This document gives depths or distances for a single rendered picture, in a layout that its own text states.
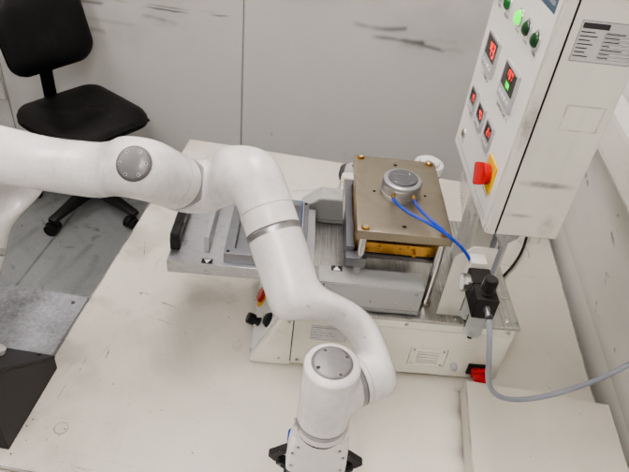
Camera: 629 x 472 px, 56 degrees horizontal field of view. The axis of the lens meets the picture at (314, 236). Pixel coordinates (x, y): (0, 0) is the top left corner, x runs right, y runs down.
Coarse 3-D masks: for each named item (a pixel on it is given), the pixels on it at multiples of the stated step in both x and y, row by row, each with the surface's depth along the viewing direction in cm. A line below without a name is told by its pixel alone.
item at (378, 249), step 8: (352, 192) 130; (368, 240) 115; (376, 240) 115; (368, 248) 115; (376, 248) 115; (384, 248) 115; (392, 248) 115; (400, 248) 115; (408, 248) 115; (416, 248) 115; (424, 248) 115; (432, 248) 115; (368, 256) 116; (376, 256) 116; (384, 256) 116; (392, 256) 116; (400, 256) 116; (408, 256) 116; (416, 256) 116; (424, 256) 116; (432, 256) 116
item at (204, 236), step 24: (192, 216) 129; (216, 216) 127; (312, 216) 134; (192, 240) 123; (216, 240) 124; (312, 240) 127; (168, 264) 118; (192, 264) 118; (216, 264) 118; (240, 264) 119
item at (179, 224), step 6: (180, 216) 123; (186, 216) 125; (174, 222) 121; (180, 222) 121; (174, 228) 119; (180, 228) 120; (174, 234) 118; (180, 234) 119; (174, 240) 119; (180, 240) 120; (174, 246) 120; (180, 246) 120
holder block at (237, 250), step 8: (304, 208) 132; (232, 216) 127; (304, 216) 129; (232, 224) 125; (240, 224) 127; (304, 224) 127; (232, 232) 122; (240, 232) 125; (304, 232) 125; (232, 240) 121; (240, 240) 123; (232, 248) 119; (240, 248) 121; (248, 248) 121; (224, 256) 118; (232, 256) 118; (240, 256) 118; (248, 256) 118
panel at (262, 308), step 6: (258, 288) 144; (264, 300) 135; (258, 306) 137; (264, 306) 133; (258, 312) 136; (264, 312) 132; (270, 312) 128; (270, 318) 125; (276, 318) 122; (270, 324) 124; (258, 330) 130; (264, 330) 126; (252, 336) 132; (258, 336) 128; (252, 342) 130; (258, 342) 126; (252, 348) 128
